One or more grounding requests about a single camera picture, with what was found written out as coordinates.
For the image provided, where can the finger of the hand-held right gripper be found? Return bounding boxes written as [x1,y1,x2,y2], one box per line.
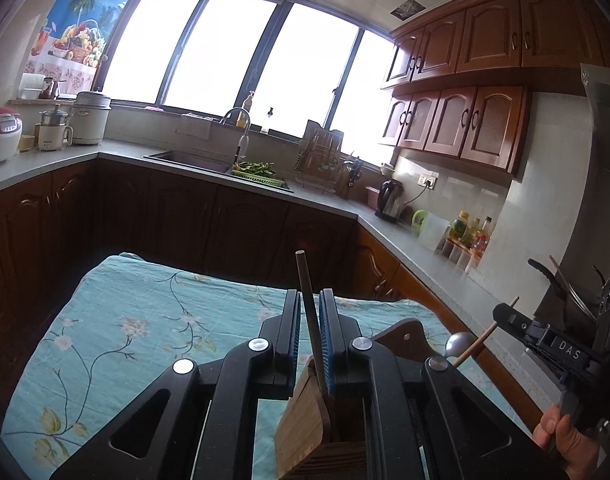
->
[492,305,538,343]

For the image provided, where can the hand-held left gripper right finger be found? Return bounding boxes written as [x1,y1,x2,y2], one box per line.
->
[319,288,562,480]

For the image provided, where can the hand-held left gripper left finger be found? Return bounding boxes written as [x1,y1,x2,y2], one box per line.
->
[49,288,304,480]

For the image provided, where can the dark chopstick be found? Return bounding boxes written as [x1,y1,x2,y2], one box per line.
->
[295,250,328,361]

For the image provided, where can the wooden handle metal spoon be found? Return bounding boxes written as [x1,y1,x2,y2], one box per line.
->
[444,296,520,367]

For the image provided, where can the wooden utensil holder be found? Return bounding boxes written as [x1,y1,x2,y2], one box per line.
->
[274,317,430,480]

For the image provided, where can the person's right hand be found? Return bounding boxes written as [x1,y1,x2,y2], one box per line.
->
[531,402,602,480]

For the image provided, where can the black wok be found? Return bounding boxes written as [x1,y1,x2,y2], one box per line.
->
[528,257,606,331]

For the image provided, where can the row of seasoning containers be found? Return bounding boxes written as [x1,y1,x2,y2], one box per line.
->
[437,237,483,273]

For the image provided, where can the red label sauce bottle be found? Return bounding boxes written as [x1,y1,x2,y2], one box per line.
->
[474,216,494,257]

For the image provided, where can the steel electric kettle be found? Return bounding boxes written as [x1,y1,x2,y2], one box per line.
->
[374,179,406,224]

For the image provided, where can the green basket of vegetables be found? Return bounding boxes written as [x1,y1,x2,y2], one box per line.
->
[230,161,278,183]

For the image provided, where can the teal floral tablecloth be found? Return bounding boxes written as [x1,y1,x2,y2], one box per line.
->
[0,252,530,480]

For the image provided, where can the dish rack with cutting boards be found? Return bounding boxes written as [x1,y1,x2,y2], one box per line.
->
[294,120,353,195]

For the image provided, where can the dark wooden base cabinets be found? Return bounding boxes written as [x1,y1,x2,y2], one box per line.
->
[0,159,550,431]

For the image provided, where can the steel range hood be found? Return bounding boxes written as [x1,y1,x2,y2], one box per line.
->
[565,62,610,281]

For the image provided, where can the chrome faucet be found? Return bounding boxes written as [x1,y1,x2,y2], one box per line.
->
[220,107,253,166]

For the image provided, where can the kitchen sink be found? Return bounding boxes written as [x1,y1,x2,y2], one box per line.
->
[144,150,233,176]

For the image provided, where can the yellow soap bottle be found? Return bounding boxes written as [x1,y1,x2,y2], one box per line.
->
[236,90,256,129]

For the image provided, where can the white dish cloth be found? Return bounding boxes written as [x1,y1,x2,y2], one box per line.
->
[176,114,213,141]

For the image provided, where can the kitchen window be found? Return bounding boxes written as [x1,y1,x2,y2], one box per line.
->
[100,0,400,161]

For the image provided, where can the large white cooker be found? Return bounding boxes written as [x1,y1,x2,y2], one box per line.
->
[71,91,112,146]

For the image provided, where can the small electric cooking pot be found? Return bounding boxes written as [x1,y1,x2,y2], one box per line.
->
[37,104,74,152]

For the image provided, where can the ceiling vent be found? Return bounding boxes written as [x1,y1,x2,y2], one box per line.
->
[390,0,426,21]

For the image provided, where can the white pink rice cooker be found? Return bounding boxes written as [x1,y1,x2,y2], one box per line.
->
[0,106,23,167]

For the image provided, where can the white plastic container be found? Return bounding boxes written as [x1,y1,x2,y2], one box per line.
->
[19,72,46,101]

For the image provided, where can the clear jug with green handle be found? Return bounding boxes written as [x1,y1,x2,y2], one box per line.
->
[411,209,450,251]

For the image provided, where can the short wooden wall cabinets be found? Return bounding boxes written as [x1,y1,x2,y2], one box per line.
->
[380,85,530,178]

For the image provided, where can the tall wooden wall cabinets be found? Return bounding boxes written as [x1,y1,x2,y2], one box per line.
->
[382,0,606,91]

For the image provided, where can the fruit and palm wall poster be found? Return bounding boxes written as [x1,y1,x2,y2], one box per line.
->
[25,0,140,103]

